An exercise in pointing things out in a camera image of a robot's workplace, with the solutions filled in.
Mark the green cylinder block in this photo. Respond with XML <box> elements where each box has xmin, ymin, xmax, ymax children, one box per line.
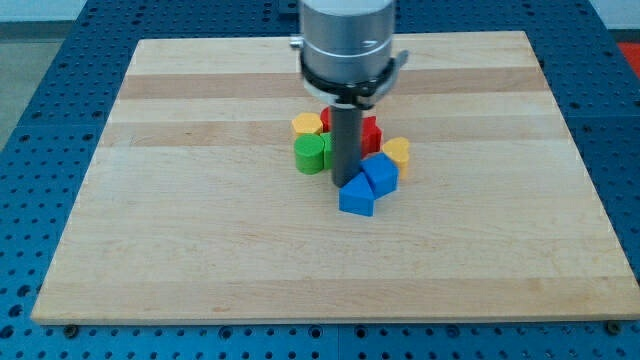
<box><xmin>294</xmin><ymin>134</ymin><xmax>325</xmax><ymax>175</ymax></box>

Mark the red round block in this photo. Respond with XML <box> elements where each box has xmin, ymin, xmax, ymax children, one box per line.
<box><xmin>320</xmin><ymin>106</ymin><xmax>331</xmax><ymax>133</ymax></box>

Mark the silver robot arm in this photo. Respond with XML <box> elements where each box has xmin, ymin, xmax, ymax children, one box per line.
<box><xmin>290</xmin><ymin>0</ymin><xmax>408</xmax><ymax>187</ymax></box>

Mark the wooden board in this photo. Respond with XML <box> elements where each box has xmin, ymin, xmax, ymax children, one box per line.
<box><xmin>31</xmin><ymin>31</ymin><xmax>639</xmax><ymax>325</ymax></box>

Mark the red star block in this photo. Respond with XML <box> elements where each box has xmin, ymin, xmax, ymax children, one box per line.
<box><xmin>361</xmin><ymin>116</ymin><xmax>383</xmax><ymax>158</ymax></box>

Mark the blue triangle block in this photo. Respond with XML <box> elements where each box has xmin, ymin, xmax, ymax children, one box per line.
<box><xmin>338</xmin><ymin>173</ymin><xmax>375</xmax><ymax>217</ymax></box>

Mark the blue perforated table frame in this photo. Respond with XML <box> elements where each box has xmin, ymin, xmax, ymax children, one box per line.
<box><xmin>1</xmin><ymin>1</ymin><xmax>639</xmax><ymax>359</ymax></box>

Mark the black clamp ring bracket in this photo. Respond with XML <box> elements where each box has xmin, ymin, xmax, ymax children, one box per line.
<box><xmin>299</xmin><ymin>50</ymin><xmax>409</xmax><ymax>110</ymax></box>

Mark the yellow heart block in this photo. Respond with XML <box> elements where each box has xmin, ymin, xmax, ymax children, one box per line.
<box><xmin>381</xmin><ymin>137</ymin><xmax>410</xmax><ymax>179</ymax></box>

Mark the blue cube block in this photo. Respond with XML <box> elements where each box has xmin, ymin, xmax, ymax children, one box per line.
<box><xmin>360</xmin><ymin>153</ymin><xmax>399</xmax><ymax>199</ymax></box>

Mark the green block behind rod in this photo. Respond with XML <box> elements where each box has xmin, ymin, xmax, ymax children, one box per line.
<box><xmin>320</xmin><ymin>132</ymin><xmax>333</xmax><ymax>170</ymax></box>

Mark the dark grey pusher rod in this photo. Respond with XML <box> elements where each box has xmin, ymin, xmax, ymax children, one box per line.
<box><xmin>330</xmin><ymin>107</ymin><xmax>362</xmax><ymax>188</ymax></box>

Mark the yellow hexagon block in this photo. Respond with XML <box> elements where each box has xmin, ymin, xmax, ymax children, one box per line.
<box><xmin>291</xmin><ymin>112</ymin><xmax>324</xmax><ymax>138</ymax></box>

